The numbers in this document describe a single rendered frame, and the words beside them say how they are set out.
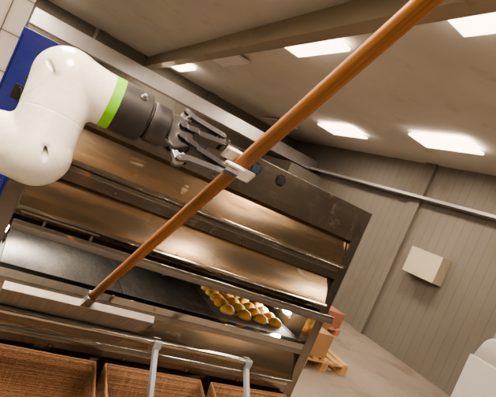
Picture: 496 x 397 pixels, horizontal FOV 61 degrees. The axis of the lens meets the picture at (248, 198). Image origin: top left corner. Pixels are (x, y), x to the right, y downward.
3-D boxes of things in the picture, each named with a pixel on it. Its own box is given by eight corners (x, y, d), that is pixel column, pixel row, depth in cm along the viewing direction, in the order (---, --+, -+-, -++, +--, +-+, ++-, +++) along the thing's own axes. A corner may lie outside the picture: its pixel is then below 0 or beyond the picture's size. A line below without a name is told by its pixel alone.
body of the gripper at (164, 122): (142, 114, 82) (184, 135, 86) (133, 147, 77) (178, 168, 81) (159, 90, 77) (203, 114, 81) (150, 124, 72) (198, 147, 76)
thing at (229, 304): (190, 276, 306) (194, 269, 306) (244, 293, 328) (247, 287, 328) (221, 314, 252) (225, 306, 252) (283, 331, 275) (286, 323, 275)
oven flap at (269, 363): (-33, 320, 181) (-13, 274, 187) (287, 382, 265) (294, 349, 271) (-32, 321, 178) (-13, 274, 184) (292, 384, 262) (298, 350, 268)
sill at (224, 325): (-11, 267, 187) (-8, 259, 187) (297, 345, 271) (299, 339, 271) (-13, 272, 182) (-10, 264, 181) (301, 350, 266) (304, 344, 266)
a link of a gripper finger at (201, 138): (171, 138, 81) (171, 131, 82) (220, 153, 87) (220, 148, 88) (180, 126, 79) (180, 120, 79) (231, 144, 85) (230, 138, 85)
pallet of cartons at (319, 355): (252, 320, 702) (265, 291, 701) (295, 331, 749) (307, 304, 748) (299, 367, 581) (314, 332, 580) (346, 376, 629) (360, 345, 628)
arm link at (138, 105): (122, 104, 68) (133, 67, 73) (97, 142, 76) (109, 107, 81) (156, 120, 71) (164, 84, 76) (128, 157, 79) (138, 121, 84)
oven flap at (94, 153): (40, 153, 180) (57, 112, 186) (338, 269, 264) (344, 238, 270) (42, 150, 177) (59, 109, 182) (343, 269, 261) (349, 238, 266)
